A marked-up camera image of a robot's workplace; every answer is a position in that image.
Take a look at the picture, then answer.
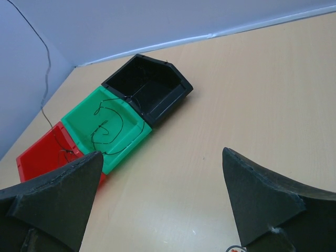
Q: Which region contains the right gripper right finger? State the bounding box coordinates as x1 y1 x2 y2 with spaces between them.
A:
222 148 335 251

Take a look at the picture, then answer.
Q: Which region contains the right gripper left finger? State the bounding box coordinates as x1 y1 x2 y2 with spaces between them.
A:
1 151 103 251

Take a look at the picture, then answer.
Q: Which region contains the red plastic bin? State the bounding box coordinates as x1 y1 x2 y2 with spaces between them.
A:
15 121 107 187

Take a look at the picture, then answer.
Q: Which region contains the black thin wire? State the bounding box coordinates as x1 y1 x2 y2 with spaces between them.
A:
6 0 146 169

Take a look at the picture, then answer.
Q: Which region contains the green plastic bin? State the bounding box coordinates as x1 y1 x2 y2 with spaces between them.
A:
61 86 152 175

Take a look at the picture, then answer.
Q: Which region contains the black plastic bin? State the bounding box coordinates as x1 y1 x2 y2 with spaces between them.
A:
101 54 193 128

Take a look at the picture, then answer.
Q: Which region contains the aluminium back rail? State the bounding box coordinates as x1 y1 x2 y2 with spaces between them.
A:
79 4 335 67

